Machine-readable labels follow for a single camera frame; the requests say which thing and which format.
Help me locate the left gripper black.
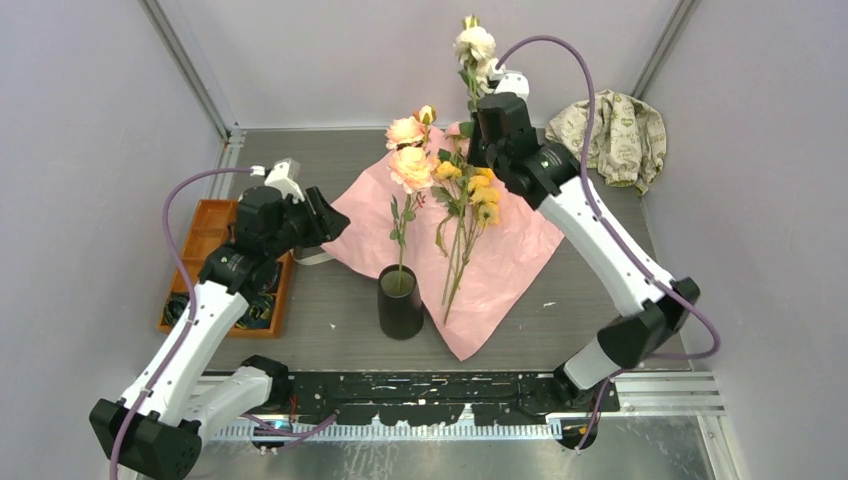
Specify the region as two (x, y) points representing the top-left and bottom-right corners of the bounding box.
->
(265, 186), (348, 258)

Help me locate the cream ribbon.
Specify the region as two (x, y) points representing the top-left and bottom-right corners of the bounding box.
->
(292, 247), (336, 267)

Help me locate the yellow rose flower stem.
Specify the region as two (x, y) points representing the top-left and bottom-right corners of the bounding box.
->
(431, 161), (501, 324)

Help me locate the peach rose flower stem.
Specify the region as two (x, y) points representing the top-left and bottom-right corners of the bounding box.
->
(385, 105), (437, 294)

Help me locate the white rose flower stem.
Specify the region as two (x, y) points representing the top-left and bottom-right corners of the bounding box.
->
(454, 15), (498, 113)

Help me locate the pink purple wrapping paper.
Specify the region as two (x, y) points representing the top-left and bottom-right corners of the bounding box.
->
(324, 155), (564, 361)

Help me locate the pink rose flower stem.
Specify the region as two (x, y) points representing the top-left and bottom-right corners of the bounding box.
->
(439, 121), (475, 162)

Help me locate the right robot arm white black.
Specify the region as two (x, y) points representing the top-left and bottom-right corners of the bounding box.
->
(469, 92), (700, 411)

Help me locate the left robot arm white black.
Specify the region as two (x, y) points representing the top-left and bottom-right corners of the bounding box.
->
(89, 186), (350, 479)

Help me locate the dark cylindrical vase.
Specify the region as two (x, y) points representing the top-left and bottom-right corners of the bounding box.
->
(377, 264), (424, 340)

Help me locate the rolled dark fabric upper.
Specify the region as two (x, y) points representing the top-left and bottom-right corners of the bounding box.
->
(256, 261), (282, 294)

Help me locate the rolled dark fabric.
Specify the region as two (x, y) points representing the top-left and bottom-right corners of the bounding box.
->
(256, 261), (282, 294)
(235, 293), (275, 330)
(162, 292), (190, 327)

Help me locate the orange compartment tray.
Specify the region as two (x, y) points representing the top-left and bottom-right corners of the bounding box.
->
(157, 200), (294, 339)

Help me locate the rolled dark fabric lower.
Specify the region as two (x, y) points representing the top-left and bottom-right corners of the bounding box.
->
(235, 293), (275, 330)

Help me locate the rolled dark fabric left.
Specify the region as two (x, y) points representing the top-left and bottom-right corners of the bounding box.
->
(162, 292), (190, 327)

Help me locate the patterned cream cloth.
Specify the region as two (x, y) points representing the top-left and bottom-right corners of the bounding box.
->
(587, 90), (667, 196)

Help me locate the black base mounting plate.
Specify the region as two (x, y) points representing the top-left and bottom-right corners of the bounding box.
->
(250, 371), (599, 427)

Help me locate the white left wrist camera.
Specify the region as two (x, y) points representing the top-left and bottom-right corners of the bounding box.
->
(250, 158), (305, 203)

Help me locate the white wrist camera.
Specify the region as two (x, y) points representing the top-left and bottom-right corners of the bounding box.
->
(250, 158), (305, 203)
(488, 68), (530, 101)

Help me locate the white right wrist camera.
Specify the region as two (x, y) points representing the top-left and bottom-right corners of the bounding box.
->
(488, 68), (530, 101)

